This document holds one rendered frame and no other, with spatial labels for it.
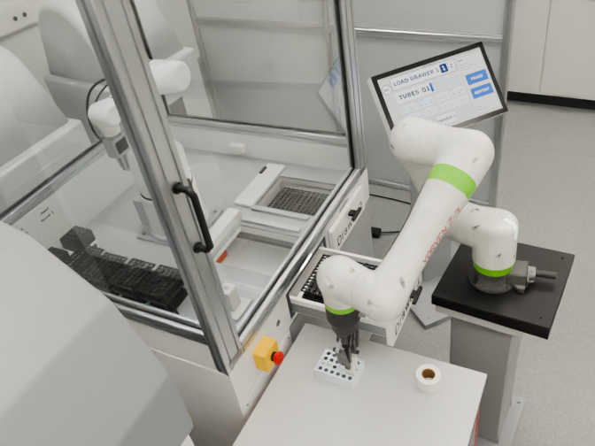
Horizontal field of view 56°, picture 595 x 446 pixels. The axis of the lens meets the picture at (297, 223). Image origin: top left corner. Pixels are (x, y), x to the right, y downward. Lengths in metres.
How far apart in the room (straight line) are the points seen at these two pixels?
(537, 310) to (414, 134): 0.69
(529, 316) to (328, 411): 0.66
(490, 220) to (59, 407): 1.32
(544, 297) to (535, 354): 0.92
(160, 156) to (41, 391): 0.54
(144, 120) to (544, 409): 2.04
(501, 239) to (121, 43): 1.18
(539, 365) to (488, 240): 1.10
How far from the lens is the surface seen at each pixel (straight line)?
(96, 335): 0.79
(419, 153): 1.47
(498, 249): 1.76
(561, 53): 4.38
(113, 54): 1.03
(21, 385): 0.75
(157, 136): 1.12
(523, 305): 1.84
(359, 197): 2.11
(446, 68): 2.42
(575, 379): 2.73
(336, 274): 1.32
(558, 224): 3.45
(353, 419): 1.63
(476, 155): 1.40
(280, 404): 1.69
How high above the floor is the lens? 2.15
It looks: 38 degrees down
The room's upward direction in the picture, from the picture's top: 11 degrees counter-clockwise
